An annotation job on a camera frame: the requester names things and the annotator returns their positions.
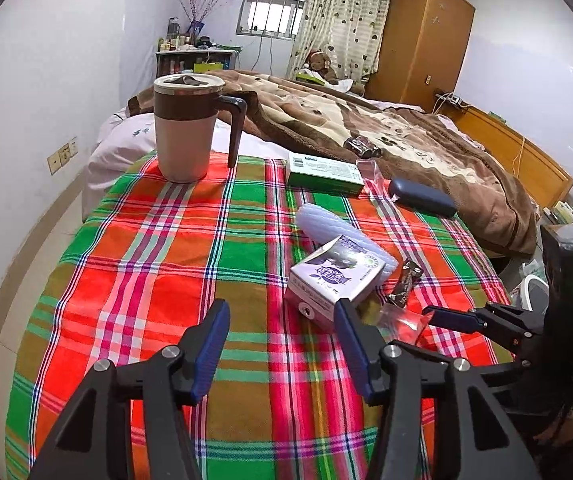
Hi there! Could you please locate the white trash bin rim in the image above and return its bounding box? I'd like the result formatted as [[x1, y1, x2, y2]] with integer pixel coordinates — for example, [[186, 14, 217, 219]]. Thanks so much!
[[511, 274, 549, 314]]

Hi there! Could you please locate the clear plastic wrapper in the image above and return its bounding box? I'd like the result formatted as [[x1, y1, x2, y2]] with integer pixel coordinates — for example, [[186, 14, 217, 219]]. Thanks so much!
[[375, 304, 433, 344]]

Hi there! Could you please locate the brown snack wrapper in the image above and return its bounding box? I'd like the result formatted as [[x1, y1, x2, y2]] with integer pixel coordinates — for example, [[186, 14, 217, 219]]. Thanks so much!
[[387, 259, 424, 309]]

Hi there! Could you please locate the purple white small carton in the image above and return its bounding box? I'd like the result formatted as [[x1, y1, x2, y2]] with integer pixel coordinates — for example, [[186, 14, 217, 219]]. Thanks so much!
[[285, 235, 386, 332]]

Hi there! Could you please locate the plaid red green tablecloth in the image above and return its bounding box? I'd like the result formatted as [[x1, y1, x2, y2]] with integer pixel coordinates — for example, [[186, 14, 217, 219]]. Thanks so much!
[[6, 154, 507, 479]]

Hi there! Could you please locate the white foam net sleeve far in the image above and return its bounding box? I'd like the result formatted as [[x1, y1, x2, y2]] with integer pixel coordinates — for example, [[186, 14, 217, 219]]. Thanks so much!
[[295, 204, 399, 286]]

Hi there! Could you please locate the dark blue glasses case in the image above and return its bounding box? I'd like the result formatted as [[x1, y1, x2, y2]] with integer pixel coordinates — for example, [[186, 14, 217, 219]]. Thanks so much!
[[388, 178, 457, 218]]

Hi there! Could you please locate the wooden bed headboard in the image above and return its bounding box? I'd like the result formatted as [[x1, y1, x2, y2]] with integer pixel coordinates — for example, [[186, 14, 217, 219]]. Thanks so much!
[[441, 103, 573, 207]]

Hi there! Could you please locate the green white medicine box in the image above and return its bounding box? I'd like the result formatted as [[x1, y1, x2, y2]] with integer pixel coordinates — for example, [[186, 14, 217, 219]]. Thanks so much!
[[286, 153, 364, 196]]

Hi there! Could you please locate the white pillow sheet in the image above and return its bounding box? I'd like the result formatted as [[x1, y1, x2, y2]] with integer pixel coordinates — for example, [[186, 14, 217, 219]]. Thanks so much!
[[81, 108, 291, 221]]

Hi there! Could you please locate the brown plush blanket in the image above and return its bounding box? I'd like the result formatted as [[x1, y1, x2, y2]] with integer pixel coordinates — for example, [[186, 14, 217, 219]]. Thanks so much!
[[126, 69, 539, 261]]

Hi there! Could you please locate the brown beige lidded mug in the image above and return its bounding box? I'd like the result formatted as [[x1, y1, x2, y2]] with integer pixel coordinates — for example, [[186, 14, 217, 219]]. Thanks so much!
[[153, 74, 247, 183]]

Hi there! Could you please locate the teddy bear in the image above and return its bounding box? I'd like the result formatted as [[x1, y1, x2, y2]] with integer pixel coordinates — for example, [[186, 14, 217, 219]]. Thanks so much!
[[307, 50, 338, 84]]

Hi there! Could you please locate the wooden wardrobe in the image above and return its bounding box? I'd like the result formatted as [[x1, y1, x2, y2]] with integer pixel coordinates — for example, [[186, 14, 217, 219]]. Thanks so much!
[[365, 0, 475, 112]]

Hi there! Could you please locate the patterned curtain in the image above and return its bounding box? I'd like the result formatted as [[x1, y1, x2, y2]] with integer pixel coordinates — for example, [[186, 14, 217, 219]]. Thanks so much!
[[286, 0, 390, 84]]

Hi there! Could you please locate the window with bars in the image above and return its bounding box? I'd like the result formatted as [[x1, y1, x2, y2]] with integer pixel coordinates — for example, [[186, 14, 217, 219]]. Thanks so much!
[[236, 0, 305, 40]]

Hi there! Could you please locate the dried branch vase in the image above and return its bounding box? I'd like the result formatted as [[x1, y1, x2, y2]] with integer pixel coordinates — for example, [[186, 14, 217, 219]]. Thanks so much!
[[178, 0, 226, 44]]

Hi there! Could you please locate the wall outlet plate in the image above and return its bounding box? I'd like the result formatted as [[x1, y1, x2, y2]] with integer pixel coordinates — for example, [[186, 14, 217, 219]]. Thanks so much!
[[47, 138, 78, 176]]

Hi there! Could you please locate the cluttered wall shelf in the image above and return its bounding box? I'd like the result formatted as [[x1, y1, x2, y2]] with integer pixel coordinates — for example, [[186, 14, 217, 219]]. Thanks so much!
[[155, 16, 242, 77]]

